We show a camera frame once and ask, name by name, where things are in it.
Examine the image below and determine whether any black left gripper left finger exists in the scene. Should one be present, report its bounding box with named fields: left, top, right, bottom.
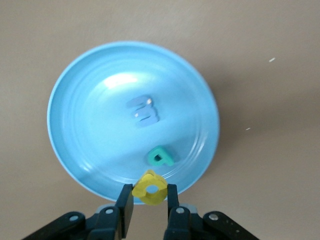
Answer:
left=22, top=183, right=135, bottom=240

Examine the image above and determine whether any blue foam letter E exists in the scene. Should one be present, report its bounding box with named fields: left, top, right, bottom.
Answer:
left=127, top=96, right=160, bottom=128

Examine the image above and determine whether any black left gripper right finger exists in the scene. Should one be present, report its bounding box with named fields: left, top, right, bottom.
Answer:
left=162, top=184, right=258, bottom=240

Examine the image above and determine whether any blue plate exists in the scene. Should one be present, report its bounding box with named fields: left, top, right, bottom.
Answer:
left=46, top=41, right=221, bottom=202

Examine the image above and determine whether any teal foam letter p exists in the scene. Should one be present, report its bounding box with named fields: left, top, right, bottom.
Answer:
left=146, top=145, right=180, bottom=168

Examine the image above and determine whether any yellow foam letter d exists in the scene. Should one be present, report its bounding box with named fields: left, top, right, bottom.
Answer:
left=131, top=169, right=168, bottom=207

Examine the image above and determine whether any brown table cover sheet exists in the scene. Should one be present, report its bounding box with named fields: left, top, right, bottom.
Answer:
left=0, top=0, right=320, bottom=240

